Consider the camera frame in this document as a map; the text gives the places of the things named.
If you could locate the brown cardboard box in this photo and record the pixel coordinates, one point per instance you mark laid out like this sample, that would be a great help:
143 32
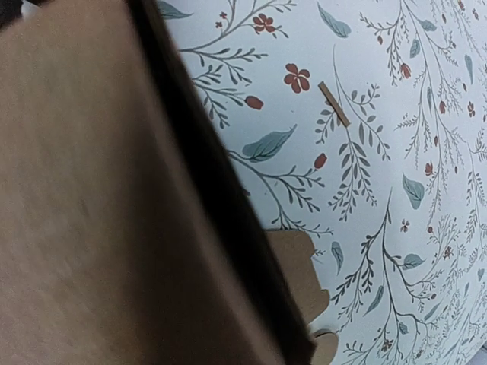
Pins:
126 236

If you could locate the small brown cardboard scrap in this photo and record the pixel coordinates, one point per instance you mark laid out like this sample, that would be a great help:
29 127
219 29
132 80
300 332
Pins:
334 104

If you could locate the floral patterned table mat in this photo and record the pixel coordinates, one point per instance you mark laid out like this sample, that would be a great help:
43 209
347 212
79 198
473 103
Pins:
395 204

